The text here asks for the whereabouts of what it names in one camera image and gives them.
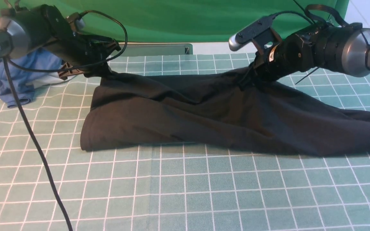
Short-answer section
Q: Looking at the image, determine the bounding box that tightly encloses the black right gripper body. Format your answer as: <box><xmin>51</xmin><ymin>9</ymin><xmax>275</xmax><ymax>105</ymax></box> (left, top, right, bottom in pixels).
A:
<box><xmin>236</xmin><ymin>24</ymin><xmax>325</xmax><ymax>90</ymax></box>

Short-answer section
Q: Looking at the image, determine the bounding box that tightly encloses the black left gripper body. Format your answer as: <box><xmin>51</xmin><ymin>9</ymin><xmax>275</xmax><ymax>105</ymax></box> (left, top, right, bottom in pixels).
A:
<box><xmin>44</xmin><ymin>35</ymin><xmax>121</xmax><ymax>80</ymax></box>

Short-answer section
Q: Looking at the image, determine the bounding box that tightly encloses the dark gray long-sleeved shirt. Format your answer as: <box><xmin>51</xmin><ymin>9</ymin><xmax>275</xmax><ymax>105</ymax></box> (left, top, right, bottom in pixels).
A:
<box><xmin>80</xmin><ymin>68</ymin><xmax>370</xmax><ymax>157</ymax></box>

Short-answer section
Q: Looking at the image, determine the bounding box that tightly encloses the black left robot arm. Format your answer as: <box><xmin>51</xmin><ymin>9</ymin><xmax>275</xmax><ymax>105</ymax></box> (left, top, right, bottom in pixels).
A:
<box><xmin>0</xmin><ymin>4</ymin><xmax>124</xmax><ymax>107</ymax></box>

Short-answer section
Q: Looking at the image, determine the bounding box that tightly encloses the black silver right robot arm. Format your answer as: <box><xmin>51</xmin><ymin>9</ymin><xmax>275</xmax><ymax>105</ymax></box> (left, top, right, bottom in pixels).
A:
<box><xmin>237</xmin><ymin>22</ymin><xmax>370</xmax><ymax>89</ymax></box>

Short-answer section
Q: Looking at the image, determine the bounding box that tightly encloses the blue crumpled shirt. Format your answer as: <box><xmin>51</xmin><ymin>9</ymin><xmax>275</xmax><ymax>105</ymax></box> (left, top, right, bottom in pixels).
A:
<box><xmin>0</xmin><ymin>48</ymin><xmax>62</xmax><ymax>108</ymax></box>

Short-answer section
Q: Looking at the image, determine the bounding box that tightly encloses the green backdrop cloth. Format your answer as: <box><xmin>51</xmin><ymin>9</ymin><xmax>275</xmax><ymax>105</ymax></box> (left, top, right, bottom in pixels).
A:
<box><xmin>0</xmin><ymin>0</ymin><xmax>349</xmax><ymax>43</ymax></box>

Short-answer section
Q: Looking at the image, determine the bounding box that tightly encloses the green checkered table cloth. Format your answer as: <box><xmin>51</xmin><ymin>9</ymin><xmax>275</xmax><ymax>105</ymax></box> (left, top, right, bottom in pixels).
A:
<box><xmin>0</xmin><ymin>48</ymin><xmax>370</xmax><ymax>231</ymax></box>

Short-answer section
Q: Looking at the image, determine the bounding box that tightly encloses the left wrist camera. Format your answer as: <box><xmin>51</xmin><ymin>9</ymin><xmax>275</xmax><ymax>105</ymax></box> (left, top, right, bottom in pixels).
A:
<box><xmin>66</xmin><ymin>12</ymin><xmax>85</xmax><ymax>32</ymax></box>

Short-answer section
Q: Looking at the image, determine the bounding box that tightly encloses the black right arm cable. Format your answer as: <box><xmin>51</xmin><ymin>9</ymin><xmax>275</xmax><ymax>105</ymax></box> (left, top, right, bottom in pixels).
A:
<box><xmin>269</xmin><ymin>0</ymin><xmax>349</xmax><ymax>85</ymax></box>

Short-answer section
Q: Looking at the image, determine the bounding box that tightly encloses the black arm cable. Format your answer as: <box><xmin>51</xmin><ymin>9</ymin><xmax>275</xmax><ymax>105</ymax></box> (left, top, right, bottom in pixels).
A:
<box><xmin>2</xmin><ymin>10</ymin><xmax>128</xmax><ymax>231</ymax></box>
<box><xmin>269</xmin><ymin>0</ymin><xmax>349</xmax><ymax>85</ymax></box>

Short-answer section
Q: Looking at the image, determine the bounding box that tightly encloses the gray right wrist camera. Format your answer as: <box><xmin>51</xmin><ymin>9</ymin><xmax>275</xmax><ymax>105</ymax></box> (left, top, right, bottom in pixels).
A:
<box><xmin>228</xmin><ymin>16</ymin><xmax>277</xmax><ymax>54</ymax></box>

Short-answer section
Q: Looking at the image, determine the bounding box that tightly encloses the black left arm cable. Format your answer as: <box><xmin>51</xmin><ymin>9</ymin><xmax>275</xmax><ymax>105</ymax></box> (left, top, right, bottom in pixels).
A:
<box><xmin>2</xmin><ymin>10</ymin><xmax>128</xmax><ymax>231</ymax></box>

